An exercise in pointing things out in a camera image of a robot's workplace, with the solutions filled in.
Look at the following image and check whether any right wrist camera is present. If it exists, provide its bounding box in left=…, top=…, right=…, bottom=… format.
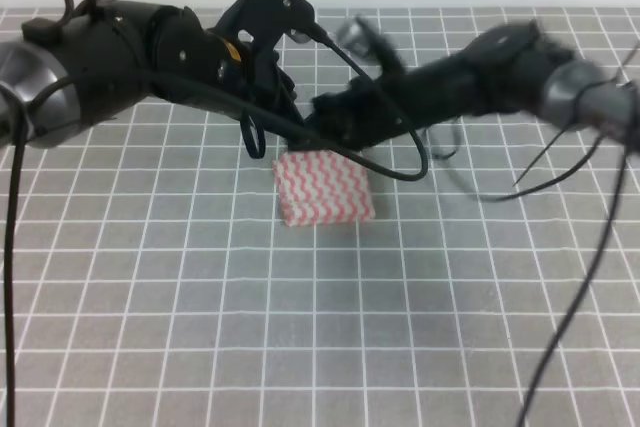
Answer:
left=336, top=16, right=405, bottom=75

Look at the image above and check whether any black left camera cable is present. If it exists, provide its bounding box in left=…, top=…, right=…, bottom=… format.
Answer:
left=0, top=0, right=431, bottom=427

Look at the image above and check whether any pink white wavy towel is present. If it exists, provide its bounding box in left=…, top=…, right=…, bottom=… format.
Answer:
left=273, top=150, right=376, bottom=227

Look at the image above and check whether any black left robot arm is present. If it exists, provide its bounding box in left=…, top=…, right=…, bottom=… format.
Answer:
left=1, top=0, right=303, bottom=149

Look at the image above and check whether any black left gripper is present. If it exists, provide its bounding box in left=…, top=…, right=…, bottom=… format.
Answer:
left=199, top=12, right=300, bottom=132

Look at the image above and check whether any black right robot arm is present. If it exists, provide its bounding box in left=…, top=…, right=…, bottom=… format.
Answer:
left=305, top=21, right=639, bottom=152

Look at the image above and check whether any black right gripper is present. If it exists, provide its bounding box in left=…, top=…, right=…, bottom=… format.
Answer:
left=305, top=71, right=415, bottom=150

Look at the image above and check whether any black right camera cable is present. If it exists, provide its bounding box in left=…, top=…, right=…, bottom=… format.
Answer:
left=424, top=46, right=640, bottom=427

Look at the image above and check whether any black camera cable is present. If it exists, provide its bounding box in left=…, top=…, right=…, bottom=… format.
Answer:
left=0, top=0, right=431, bottom=427
left=424, top=46, right=640, bottom=427

